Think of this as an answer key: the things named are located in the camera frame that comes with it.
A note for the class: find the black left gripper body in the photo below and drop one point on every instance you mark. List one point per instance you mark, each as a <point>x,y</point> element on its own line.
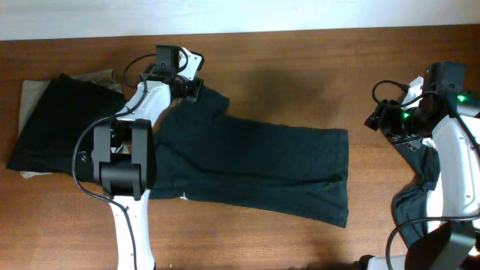
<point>187,88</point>

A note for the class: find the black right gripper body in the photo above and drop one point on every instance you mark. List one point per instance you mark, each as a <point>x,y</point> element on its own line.
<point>398,124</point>

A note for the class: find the dark green t-shirt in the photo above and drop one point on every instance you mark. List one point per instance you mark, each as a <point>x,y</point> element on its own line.
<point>205,155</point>

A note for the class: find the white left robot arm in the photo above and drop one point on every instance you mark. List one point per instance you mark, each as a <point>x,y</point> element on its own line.
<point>124,162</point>

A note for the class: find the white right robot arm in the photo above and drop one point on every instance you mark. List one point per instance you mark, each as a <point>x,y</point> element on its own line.
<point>436,129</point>

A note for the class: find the dark garment under pile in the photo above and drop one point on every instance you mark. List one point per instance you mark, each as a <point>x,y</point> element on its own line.
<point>411,202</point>

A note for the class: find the folded black garment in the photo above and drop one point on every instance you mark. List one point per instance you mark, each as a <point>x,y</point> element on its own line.
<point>62,125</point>

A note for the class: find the folded beige garment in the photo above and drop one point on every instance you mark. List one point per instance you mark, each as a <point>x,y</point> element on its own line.
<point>32,93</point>

